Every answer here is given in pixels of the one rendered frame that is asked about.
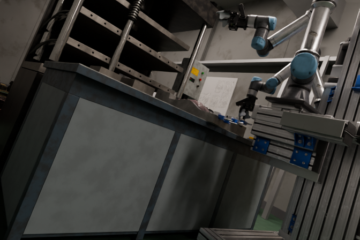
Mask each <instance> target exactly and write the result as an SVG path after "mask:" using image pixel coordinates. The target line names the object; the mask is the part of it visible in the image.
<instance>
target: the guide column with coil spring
mask: <svg viewBox="0 0 360 240"><path fill-rule="evenodd" d="M133 23H134V21H132V20H131V19H128V20H127V22H126V24H125V27H124V29H123V32H122V35H121V37H120V39H119V42H118V44H117V47H116V49H115V52H114V54H113V56H112V59H111V61H110V64H109V66H108V68H107V69H108V70H110V71H112V72H114V70H115V68H116V65H117V63H118V60H119V58H120V55H121V53H122V51H123V48H124V46H125V43H126V41H127V38H128V36H129V33H130V31H131V28H132V26H133Z"/></svg>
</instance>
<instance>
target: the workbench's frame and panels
mask: <svg viewBox="0 0 360 240"><path fill-rule="evenodd" d="M43 67H45V68H46V70H45V72H44V75H43V77H42V79H41V82H40V84H39V86H38V88H37V91H36V93H35V95H34V97H33V100H32V103H31V105H30V107H29V109H28V112H27V114H26V116H25V118H24V121H23V123H22V125H21V127H20V130H19V132H18V134H17V137H16V139H15V141H14V143H13V146H12V148H11V150H10V152H9V155H8V157H7V159H6V162H5V164H4V167H3V169H2V171H1V173H0V190H2V192H3V200H4V208H5V215H6V222H7V231H6V233H5V235H4V238H3V240H20V239H21V238H32V237H63V236H94V235H125V234H132V236H133V237H132V240H141V239H143V237H144V234H155V233H186V232H199V229H200V228H220V229H242V230H253V228H254V225H255V222H256V219H257V216H258V213H259V210H260V206H261V203H262V200H263V197H264V194H265V191H266V188H267V184H268V181H269V178H270V176H271V172H272V169H273V166H271V165H269V162H270V159H271V157H269V156H266V155H263V154H260V153H257V152H255V151H252V150H250V148H251V145H252V142H251V141H249V140H247V139H244V138H242V137H240V136H238V135H236V134H233V133H231V132H229V131H227V130H224V129H222V128H220V127H218V126H216V125H213V124H211V123H209V122H207V121H205V120H202V119H200V118H198V117H196V116H193V115H191V114H189V113H186V112H184V111H182V110H180V109H178V108H175V107H173V106H171V105H169V104H166V103H164V102H162V101H160V100H158V99H155V98H153V97H151V96H149V95H147V94H144V93H142V92H140V91H138V90H136V89H133V88H131V87H129V86H127V85H124V84H122V83H120V82H117V81H115V80H113V79H111V78H108V77H106V76H104V75H102V74H100V73H97V72H95V71H93V70H91V69H89V68H86V67H84V66H82V65H80V64H69V63H56V62H44V65H43Z"/></svg>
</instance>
